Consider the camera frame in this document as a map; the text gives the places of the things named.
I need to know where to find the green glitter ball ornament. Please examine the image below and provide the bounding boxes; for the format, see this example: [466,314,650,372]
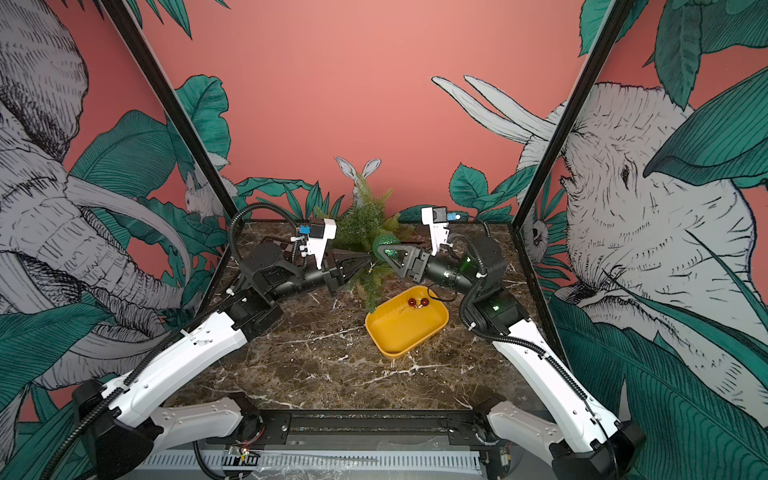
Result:
[372,232,401,260]

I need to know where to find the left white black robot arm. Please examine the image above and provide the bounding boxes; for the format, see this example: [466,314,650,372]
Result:
[40,204,370,479]

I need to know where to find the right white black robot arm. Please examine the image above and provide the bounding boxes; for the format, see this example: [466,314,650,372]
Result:
[375,233,646,479]

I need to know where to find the small green christmas tree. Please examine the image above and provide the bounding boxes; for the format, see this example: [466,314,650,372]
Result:
[311,174,414,313]

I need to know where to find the yellow plastic tray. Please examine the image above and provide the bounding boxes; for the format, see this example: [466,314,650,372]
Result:
[365,286,449,359]

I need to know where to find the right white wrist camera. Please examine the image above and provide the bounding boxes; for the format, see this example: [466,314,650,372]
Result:
[421,206,469,256]

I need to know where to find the left black frame post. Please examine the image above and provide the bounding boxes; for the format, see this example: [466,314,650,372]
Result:
[101,1,238,219]

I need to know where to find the black frame post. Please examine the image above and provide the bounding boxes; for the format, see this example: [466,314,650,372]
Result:
[101,1,238,219]
[512,0,635,232]

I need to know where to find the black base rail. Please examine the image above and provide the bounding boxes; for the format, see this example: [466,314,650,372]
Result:
[220,409,501,448]

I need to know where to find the white slotted cable duct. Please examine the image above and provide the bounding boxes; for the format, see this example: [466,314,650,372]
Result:
[134,449,483,475]

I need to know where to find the right black frame post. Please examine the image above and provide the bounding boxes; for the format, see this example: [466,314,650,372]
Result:
[512,0,635,232]

